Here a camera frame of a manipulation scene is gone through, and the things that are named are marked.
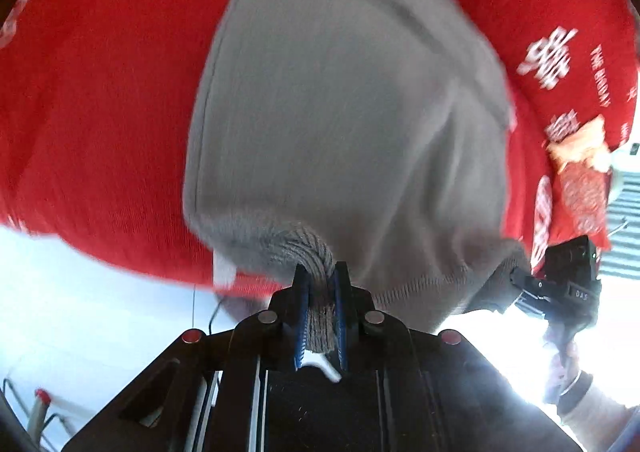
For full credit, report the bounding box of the black cable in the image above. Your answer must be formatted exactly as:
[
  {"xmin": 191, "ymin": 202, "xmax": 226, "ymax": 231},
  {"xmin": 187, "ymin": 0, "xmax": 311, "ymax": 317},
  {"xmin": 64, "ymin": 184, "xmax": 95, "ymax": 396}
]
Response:
[{"xmin": 206, "ymin": 296, "xmax": 238, "ymax": 336}]

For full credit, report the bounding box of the person's right hand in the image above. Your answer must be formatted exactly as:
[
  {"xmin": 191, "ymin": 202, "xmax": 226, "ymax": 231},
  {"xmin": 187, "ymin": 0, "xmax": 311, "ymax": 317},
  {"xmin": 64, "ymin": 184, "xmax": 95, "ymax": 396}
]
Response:
[{"xmin": 542, "ymin": 327, "xmax": 583, "ymax": 405}]

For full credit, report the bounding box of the red white patterned cloth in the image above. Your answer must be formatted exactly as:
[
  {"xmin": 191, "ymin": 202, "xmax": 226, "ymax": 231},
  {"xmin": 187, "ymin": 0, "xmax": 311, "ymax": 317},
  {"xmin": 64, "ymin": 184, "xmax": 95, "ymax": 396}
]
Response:
[{"xmin": 550, "ymin": 165, "xmax": 613, "ymax": 250}]

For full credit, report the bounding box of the black wristband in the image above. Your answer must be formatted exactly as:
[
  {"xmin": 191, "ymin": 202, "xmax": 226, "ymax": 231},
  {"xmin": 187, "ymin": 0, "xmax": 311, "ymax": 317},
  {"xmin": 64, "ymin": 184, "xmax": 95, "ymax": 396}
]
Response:
[{"xmin": 554, "ymin": 371, "xmax": 597, "ymax": 415}]

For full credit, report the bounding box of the metal rack with red cap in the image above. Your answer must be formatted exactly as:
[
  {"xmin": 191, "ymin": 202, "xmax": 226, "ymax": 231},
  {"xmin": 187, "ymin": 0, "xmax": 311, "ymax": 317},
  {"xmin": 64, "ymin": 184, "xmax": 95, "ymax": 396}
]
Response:
[{"xmin": 0, "ymin": 372, "xmax": 81, "ymax": 452}]

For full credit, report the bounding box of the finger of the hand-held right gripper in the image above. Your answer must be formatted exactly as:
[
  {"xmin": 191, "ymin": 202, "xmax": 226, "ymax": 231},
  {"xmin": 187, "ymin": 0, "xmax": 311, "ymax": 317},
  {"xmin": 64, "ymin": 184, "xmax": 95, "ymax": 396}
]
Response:
[{"xmin": 507, "ymin": 266, "xmax": 543, "ymax": 300}]

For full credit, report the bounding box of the grey corrugated panel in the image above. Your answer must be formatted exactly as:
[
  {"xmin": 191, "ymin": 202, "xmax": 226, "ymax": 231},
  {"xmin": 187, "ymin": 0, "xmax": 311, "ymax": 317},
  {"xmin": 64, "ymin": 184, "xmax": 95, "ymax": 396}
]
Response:
[{"xmin": 597, "ymin": 182, "xmax": 640, "ymax": 279}]

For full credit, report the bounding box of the person's right forearm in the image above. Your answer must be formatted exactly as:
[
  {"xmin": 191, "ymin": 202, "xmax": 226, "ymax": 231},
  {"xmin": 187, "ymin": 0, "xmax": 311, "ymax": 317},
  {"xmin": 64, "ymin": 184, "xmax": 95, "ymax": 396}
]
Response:
[{"xmin": 557, "ymin": 384, "xmax": 637, "ymax": 452}]

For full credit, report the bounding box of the grey sweater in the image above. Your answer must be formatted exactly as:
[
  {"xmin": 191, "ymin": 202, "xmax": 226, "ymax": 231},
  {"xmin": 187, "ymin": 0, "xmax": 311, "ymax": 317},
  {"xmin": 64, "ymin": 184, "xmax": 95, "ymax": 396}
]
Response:
[{"xmin": 182, "ymin": 0, "xmax": 531, "ymax": 353}]

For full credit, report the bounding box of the red printed blanket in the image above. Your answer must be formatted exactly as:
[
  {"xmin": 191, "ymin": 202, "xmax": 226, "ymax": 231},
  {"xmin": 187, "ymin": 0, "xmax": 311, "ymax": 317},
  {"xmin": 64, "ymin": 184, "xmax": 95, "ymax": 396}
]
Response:
[{"xmin": 0, "ymin": 0, "xmax": 640, "ymax": 298}]

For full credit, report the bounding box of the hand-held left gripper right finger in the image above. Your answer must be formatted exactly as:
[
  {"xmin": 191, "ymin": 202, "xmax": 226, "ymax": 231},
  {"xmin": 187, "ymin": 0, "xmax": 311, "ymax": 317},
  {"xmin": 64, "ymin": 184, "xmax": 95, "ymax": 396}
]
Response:
[{"xmin": 334, "ymin": 261, "xmax": 583, "ymax": 452}]

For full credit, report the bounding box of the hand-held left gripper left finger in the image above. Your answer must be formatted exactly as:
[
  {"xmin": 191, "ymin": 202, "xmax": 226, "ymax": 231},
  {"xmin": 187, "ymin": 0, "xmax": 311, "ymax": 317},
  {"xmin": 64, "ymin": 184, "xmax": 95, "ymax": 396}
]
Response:
[{"xmin": 62, "ymin": 265, "xmax": 308, "ymax": 452}]

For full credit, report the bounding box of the orange crumpled cloth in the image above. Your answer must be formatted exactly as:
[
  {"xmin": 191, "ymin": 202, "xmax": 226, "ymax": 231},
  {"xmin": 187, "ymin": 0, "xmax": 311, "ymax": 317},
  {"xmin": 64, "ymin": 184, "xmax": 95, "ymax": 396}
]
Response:
[{"xmin": 544, "ymin": 115, "xmax": 611, "ymax": 172}]

